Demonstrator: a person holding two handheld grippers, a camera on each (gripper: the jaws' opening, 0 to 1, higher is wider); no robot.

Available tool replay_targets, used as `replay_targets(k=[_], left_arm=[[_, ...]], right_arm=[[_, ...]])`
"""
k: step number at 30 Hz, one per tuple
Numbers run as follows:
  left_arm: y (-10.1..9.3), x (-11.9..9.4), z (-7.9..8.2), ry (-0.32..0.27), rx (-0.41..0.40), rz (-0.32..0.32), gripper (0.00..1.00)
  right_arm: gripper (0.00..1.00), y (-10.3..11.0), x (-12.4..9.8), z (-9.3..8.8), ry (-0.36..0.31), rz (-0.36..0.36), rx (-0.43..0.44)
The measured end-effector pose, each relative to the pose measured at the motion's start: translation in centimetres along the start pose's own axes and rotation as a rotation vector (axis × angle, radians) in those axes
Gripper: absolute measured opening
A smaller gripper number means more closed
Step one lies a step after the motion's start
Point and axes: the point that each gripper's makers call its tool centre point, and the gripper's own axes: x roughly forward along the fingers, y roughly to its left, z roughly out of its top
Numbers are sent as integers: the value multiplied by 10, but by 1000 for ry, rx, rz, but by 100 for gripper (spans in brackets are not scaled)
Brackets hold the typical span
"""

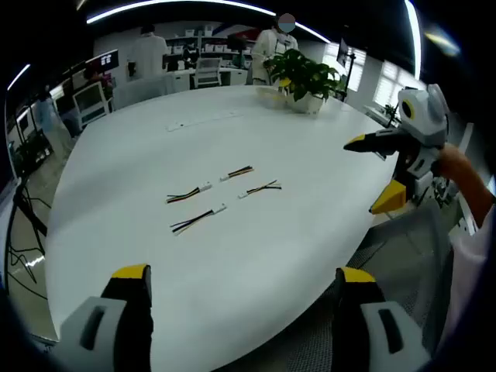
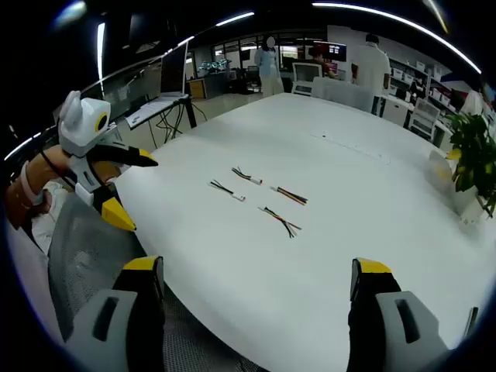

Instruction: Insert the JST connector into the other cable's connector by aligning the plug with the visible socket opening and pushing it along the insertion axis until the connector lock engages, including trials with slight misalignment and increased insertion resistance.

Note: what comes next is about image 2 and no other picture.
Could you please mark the shelves with storage boxes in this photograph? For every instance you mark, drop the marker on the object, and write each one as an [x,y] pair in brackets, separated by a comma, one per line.
[422,77]

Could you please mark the green potted plant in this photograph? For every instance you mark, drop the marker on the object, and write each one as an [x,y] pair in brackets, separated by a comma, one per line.
[472,155]

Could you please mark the orange-fronted cabinet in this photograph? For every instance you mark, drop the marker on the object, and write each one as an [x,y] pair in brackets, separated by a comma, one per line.
[199,88]

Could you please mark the computer monitor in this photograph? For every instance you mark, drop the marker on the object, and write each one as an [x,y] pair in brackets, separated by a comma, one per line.
[172,69]

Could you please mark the white mesh office chair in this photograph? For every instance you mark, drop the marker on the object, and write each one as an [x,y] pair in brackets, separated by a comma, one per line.
[424,116]

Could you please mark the person's left hand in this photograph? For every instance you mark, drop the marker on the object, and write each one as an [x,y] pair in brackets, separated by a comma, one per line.
[54,172]

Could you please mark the pink wristband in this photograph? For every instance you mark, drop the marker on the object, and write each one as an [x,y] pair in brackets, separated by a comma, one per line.
[33,190]

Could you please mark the black-legged side table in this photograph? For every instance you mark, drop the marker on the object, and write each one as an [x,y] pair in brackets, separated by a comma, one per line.
[155,108]

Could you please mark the person's white clothing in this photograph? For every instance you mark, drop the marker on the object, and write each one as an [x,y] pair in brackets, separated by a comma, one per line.
[42,228]

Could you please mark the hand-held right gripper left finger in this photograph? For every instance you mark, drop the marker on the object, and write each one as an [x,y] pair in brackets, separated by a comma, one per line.
[128,310]

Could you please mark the teal robot arms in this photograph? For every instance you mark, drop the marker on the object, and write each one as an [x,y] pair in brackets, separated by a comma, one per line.
[213,66]

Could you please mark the grey mesh chair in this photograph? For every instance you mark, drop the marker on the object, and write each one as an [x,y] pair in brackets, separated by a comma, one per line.
[85,248]

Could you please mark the white plant pot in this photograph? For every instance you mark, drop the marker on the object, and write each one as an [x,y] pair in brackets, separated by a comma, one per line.
[459,197]

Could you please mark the ceiling light strip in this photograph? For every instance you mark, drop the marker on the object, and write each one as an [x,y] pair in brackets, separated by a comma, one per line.
[407,23]
[234,18]

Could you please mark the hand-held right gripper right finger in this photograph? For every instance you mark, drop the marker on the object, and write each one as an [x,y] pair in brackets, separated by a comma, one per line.
[379,310]

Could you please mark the wall screen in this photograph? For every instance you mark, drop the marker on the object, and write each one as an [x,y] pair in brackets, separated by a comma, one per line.
[337,50]

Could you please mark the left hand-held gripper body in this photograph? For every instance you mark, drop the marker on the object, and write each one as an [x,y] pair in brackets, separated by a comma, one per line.
[83,124]

